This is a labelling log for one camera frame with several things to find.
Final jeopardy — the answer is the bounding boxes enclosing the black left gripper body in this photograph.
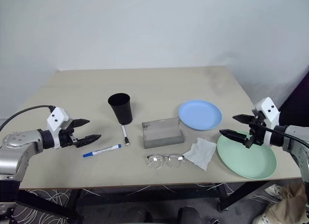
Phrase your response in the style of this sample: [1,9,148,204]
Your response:
[57,119,80,149]

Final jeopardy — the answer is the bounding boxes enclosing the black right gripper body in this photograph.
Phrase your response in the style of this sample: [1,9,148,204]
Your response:
[243,112,267,149]

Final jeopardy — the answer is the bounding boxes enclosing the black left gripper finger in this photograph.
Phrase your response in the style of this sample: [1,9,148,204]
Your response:
[72,118,91,128]
[76,134,102,148]

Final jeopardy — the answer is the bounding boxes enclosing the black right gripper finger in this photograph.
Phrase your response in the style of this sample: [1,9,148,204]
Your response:
[232,114,254,125]
[219,129,250,143]

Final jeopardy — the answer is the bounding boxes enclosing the light green plate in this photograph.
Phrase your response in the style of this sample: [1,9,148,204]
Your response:
[216,133,278,181]

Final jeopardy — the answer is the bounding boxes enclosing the white lens cloth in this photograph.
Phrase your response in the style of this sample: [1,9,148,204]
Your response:
[182,137,217,172]

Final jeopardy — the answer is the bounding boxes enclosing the white marker with black cap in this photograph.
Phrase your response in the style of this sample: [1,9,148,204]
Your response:
[121,125,130,146]

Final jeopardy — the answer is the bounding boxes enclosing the clear thin-rimmed glasses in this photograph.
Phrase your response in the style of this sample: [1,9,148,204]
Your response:
[146,154,185,171]

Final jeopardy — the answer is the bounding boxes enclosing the grey glasses case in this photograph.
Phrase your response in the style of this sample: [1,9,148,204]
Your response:
[141,117,185,150]

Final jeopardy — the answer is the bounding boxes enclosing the blue and white pen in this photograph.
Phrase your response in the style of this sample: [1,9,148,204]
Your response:
[83,143,122,158]

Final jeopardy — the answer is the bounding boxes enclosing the light blue plate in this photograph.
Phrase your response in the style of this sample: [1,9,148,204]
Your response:
[178,99,223,131]

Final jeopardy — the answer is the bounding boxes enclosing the black plastic cup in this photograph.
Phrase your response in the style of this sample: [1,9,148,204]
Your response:
[108,93,134,126]

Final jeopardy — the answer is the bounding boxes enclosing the dark purple panel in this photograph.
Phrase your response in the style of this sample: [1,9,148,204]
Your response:
[277,70,309,128]

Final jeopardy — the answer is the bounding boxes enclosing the white sneaker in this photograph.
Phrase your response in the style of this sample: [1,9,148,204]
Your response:
[264,183,283,201]
[253,213,274,224]

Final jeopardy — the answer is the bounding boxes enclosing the brown trouser leg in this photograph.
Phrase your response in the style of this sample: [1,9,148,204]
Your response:
[263,182,308,224]

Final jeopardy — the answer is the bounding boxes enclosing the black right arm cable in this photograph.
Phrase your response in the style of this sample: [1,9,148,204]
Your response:
[257,122,309,149]

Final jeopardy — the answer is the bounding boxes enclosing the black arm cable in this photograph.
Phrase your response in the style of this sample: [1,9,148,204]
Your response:
[0,105,55,133]
[257,122,309,149]

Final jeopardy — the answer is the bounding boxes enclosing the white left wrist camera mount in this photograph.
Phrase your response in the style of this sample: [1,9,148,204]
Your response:
[46,107,70,150]

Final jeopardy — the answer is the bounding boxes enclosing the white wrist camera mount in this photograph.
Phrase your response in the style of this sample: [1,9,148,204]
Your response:
[252,97,281,146]
[46,107,70,150]

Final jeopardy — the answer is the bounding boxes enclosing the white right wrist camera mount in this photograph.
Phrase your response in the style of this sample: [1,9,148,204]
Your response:
[252,97,281,146]

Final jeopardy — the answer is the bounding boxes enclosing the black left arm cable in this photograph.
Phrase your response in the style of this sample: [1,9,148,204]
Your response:
[0,105,55,133]

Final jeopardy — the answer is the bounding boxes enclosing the black metal table frame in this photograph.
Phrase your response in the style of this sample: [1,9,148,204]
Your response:
[14,180,283,222]

